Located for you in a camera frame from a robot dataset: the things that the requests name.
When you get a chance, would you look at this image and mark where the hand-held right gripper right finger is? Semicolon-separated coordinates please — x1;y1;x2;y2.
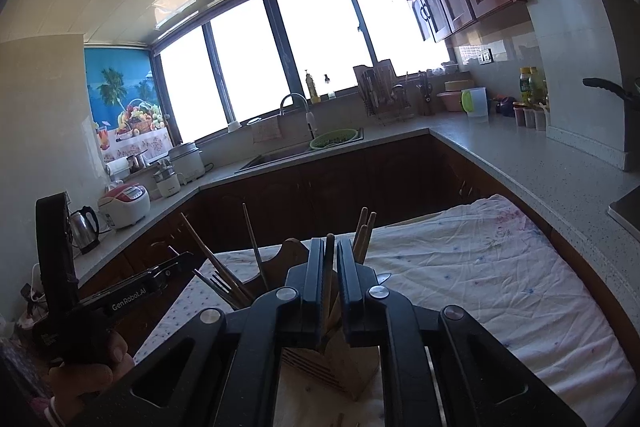
337;238;587;427

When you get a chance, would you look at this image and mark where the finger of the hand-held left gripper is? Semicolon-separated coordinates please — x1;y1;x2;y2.
149;251;196;291

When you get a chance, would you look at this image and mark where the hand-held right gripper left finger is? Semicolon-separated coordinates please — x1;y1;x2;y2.
65;237;327;427

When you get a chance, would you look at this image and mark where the metal fork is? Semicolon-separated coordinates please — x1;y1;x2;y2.
202;272;249;308

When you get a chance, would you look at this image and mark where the wooden utensil holder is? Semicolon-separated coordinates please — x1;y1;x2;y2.
257;237;382;404

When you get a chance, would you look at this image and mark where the person's left forearm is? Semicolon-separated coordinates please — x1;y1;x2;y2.
0;338;69;427

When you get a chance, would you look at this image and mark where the person's left hand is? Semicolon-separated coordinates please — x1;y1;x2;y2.
49;331;136;409

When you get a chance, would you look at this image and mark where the white and red rice cooker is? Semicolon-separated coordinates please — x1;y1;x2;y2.
97;184;151;230

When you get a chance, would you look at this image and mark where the white blender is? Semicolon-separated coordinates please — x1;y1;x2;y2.
152;159;184;200

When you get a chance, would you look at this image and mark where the steel electric kettle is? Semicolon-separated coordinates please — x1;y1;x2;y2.
67;205;101;256

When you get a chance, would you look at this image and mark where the white electric cooker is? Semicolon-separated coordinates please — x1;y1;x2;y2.
167;141;207;186

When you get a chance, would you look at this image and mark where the paper towel roll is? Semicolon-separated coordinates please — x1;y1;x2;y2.
104;156;132;178

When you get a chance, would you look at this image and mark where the steel kitchen sink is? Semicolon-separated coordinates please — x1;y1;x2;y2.
234;126;366;174

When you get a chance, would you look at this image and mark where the white speckled cloth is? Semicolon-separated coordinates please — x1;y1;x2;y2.
132;194;637;427

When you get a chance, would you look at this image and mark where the green colander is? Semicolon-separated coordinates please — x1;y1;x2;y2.
308;129;360;152

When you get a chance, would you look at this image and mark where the pale dish cloth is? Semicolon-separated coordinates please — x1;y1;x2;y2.
250;115;284;146

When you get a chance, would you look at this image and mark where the chrome kitchen faucet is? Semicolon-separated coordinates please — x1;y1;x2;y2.
278;93;319;141

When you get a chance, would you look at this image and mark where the tropical fruit print blind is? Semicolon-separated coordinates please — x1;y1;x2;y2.
83;47;174;164

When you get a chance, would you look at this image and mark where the yellow dish soap bottle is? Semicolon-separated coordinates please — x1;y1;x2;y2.
304;69;321;104

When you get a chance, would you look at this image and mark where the pink basin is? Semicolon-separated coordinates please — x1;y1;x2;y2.
436;91;464;113

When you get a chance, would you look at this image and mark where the wooden cutting board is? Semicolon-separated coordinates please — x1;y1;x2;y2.
352;60;396;101

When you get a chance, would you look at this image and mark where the clear pitcher green lid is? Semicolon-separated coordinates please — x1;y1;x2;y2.
460;86;490;120

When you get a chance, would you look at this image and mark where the large kitchen window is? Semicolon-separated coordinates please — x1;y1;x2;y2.
149;0;452;148

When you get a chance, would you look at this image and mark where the yellow oil bottle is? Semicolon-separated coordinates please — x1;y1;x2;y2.
530;66;546;106
518;67;533;104

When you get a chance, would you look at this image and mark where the steel stove top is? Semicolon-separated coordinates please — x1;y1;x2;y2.
607;186;640;229

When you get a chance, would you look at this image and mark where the wire dish rack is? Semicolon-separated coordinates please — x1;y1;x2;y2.
360;69;417;126

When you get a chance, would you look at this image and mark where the black pan handle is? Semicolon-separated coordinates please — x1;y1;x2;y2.
582;76;640;103

